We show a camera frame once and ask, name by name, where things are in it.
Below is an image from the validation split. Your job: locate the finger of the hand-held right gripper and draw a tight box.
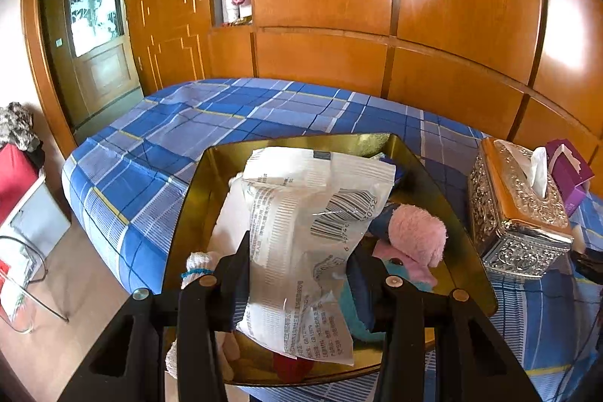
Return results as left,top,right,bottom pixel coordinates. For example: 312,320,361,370
571,246,603,285

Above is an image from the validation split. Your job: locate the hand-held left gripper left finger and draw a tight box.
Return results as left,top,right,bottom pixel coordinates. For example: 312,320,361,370
57,230,250,402

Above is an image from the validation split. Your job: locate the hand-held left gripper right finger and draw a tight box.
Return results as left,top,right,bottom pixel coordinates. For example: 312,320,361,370
346,244,542,402

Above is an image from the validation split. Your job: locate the blue teddy bear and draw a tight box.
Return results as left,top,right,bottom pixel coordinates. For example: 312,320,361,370
337,263,436,342

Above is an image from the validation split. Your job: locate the white knotted socks bundle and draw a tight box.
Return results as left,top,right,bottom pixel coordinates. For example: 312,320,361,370
165,251,241,379

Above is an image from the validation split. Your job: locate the white cloth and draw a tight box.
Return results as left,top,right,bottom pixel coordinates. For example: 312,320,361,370
207,176,250,257

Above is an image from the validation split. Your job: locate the gold metal tray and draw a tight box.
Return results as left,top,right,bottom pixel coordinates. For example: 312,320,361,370
162,133,499,386

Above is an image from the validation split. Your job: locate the ornate metal tissue box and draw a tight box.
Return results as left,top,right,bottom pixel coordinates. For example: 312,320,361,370
468,137,574,278

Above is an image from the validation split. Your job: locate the purple carton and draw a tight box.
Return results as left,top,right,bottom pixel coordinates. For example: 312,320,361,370
546,139,595,217

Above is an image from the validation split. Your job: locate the white tissue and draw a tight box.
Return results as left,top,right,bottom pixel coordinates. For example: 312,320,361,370
511,145,549,199

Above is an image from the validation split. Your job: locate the glass side table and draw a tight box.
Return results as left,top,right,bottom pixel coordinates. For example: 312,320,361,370
0,180,71,334

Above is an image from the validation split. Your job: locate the blue plaid bedsheet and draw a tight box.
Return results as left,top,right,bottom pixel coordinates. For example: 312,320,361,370
61,77,603,402

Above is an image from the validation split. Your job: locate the red cloth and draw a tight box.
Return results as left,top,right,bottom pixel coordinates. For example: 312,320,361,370
0,143,41,224

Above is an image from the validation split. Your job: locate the grey crumpled cloth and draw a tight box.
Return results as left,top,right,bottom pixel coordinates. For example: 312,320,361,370
0,102,43,153

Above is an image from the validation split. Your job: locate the wooden door with knob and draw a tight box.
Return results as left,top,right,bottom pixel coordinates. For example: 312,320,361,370
123,0,213,96

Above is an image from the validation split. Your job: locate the frosted glass door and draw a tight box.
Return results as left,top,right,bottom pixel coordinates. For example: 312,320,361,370
40,0,142,134

